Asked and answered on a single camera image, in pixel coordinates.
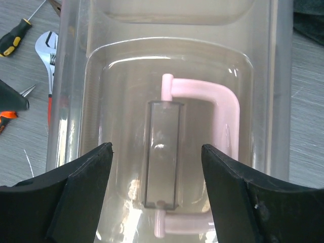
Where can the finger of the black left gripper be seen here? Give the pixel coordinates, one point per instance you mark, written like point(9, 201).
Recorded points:
point(11, 100)

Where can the yellow handled pliers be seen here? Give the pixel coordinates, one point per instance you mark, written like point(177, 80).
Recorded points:
point(56, 6)

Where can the red handled adjustable wrench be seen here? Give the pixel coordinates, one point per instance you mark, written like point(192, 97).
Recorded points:
point(46, 47)

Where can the orange handled needle-nose pliers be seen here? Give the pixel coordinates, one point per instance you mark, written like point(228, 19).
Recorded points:
point(7, 116)

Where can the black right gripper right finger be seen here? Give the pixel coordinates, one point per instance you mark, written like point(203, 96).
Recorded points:
point(250, 206)

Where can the black yellow screwdriver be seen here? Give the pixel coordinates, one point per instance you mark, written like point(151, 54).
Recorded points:
point(11, 41)

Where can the beige plastic tool box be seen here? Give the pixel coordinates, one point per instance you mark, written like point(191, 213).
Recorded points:
point(159, 79)

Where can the black floral plush blanket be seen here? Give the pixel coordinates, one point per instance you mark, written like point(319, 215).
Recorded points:
point(308, 19)

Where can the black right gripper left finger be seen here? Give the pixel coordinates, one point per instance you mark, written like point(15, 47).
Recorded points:
point(61, 205)

